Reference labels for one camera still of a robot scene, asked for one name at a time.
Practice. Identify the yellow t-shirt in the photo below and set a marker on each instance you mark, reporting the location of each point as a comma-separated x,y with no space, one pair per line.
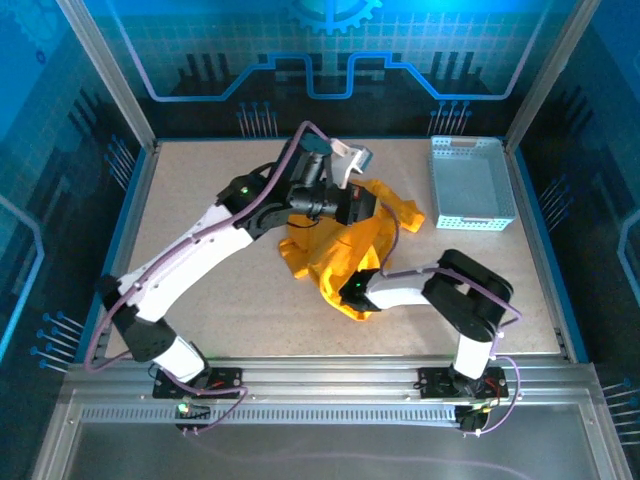
345,250

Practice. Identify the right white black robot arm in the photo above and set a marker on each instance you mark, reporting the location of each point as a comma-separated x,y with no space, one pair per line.
400,292

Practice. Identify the light blue perforated basket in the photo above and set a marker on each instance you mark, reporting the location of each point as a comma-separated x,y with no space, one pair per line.
470,185

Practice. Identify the small black controller board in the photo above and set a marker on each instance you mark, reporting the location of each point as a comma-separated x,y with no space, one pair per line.
192,410
472,419

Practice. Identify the grey metal front panel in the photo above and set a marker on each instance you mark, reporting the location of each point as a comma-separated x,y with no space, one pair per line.
300,467

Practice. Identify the aluminium mounting rail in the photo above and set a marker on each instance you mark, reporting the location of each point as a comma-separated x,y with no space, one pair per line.
325,375

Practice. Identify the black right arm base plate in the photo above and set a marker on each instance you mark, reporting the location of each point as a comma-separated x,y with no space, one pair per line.
432,382

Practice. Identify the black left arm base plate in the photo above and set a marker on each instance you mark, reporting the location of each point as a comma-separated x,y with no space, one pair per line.
230,382

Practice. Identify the aluminium frame post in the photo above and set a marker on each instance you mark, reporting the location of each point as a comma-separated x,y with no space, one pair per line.
550,75
107,75

